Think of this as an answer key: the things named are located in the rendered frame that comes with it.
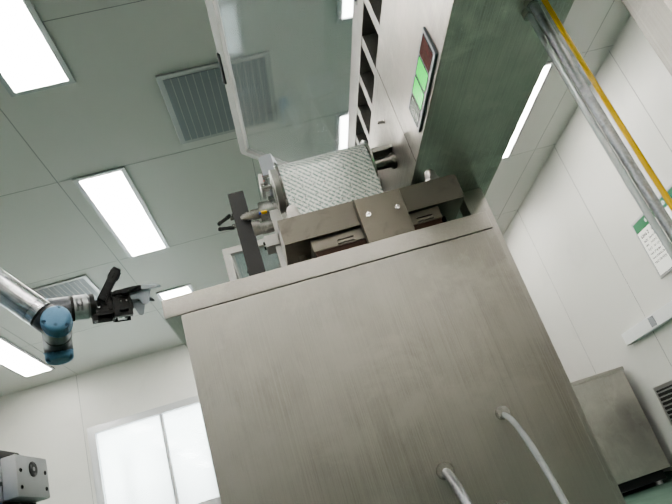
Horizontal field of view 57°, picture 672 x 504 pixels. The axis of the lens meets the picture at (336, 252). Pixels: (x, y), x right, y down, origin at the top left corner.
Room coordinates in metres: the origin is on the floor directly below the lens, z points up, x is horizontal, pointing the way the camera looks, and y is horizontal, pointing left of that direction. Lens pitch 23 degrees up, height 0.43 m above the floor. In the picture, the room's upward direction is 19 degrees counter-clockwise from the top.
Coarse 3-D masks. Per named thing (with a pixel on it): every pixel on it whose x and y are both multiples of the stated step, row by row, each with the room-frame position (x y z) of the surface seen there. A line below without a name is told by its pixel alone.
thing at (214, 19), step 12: (216, 12) 1.50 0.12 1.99; (216, 24) 1.54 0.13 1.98; (216, 36) 1.60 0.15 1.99; (216, 48) 1.66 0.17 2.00; (228, 72) 1.77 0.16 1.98; (228, 84) 1.84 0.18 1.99; (228, 96) 1.92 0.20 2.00; (240, 120) 2.07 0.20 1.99; (240, 132) 2.14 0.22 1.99; (240, 144) 2.24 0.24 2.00; (252, 156) 2.30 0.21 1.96
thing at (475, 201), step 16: (624, 0) 0.72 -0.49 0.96; (640, 0) 0.70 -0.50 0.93; (656, 0) 0.68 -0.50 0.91; (640, 16) 0.71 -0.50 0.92; (656, 16) 0.69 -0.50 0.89; (656, 32) 0.71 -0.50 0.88; (656, 48) 0.72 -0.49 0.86; (464, 192) 1.56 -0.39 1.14; (480, 192) 1.57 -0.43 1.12; (464, 208) 1.58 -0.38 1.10; (480, 208) 1.56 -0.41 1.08; (496, 224) 1.57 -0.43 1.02; (544, 336) 1.57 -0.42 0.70; (560, 368) 1.57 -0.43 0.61; (576, 400) 1.57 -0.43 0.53; (592, 432) 1.57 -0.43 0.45
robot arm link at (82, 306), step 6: (84, 294) 1.63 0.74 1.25; (78, 300) 1.61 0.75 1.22; (84, 300) 1.62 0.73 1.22; (78, 306) 1.61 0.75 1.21; (84, 306) 1.62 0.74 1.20; (90, 306) 1.63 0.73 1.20; (78, 312) 1.62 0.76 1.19; (84, 312) 1.62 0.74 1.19; (90, 312) 1.64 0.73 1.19; (78, 318) 1.63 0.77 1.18; (84, 318) 1.64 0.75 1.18
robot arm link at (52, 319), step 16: (0, 272) 1.41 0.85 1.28; (0, 288) 1.41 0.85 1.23; (16, 288) 1.42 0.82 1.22; (0, 304) 1.44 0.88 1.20; (16, 304) 1.43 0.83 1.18; (32, 304) 1.44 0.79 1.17; (48, 304) 1.47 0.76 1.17; (32, 320) 1.45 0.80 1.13; (48, 320) 1.44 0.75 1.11; (64, 320) 1.46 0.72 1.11; (48, 336) 1.48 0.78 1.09; (64, 336) 1.50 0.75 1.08
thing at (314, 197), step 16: (352, 176) 1.39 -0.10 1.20; (368, 176) 1.39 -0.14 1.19; (288, 192) 1.36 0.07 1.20; (304, 192) 1.37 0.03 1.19; (320, 192) 1.37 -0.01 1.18; (336, 192) 1.38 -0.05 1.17; (352, 192) 1.38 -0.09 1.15; (368, 192) 1.39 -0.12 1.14; (304, 208) 1.37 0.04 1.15; (320, 208) 1.37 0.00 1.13
